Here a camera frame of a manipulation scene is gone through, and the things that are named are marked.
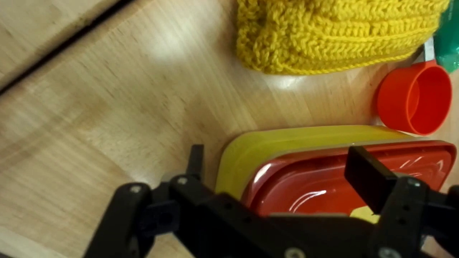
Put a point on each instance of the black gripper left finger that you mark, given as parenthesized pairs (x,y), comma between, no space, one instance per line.
(195,163)

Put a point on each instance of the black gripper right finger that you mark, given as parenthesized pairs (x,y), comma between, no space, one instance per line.
(369,179)

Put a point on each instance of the orange container lid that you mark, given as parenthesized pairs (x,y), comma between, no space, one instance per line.
(313,181)

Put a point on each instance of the yellow rectangular bowl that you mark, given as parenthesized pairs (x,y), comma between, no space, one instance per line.
(247,153)

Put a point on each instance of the small red cup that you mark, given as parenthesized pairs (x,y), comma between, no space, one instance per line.
(414,100)

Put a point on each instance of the yellow knitted cloth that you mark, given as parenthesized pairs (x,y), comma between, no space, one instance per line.
(326,37)

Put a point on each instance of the green plastic bag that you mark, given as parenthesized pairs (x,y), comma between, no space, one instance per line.
(446,39)

